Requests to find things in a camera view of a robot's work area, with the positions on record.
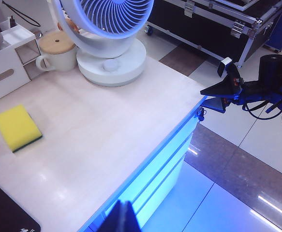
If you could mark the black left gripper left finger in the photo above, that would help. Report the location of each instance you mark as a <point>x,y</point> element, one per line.
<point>116,220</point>

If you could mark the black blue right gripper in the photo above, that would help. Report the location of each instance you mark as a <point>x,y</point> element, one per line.
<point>254,93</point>

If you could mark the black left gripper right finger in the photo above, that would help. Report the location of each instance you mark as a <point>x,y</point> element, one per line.
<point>131,220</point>

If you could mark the white desk drawer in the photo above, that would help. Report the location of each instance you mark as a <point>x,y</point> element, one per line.
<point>160,169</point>

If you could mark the yellow green cleaning sponge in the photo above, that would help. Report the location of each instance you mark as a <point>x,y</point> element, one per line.
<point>17,126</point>

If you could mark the black drawer lock with keys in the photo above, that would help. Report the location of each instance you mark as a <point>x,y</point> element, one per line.
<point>201,113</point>

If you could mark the black aluminium flight case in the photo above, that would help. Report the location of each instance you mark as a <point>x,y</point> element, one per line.
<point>203,26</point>

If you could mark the white round desk fan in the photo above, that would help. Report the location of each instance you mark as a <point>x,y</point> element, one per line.
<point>131,58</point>

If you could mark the black mouse pad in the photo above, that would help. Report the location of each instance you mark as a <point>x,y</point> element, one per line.
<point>3,210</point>

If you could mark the white mug with wooden lid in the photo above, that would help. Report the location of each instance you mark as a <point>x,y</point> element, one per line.
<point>58,58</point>

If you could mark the brown round wooden object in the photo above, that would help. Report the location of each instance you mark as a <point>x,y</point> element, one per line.
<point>68,24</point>

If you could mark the white tissue box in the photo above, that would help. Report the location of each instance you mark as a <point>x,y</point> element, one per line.
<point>7,59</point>

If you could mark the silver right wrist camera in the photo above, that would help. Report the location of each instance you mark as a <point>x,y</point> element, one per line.
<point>224,66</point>

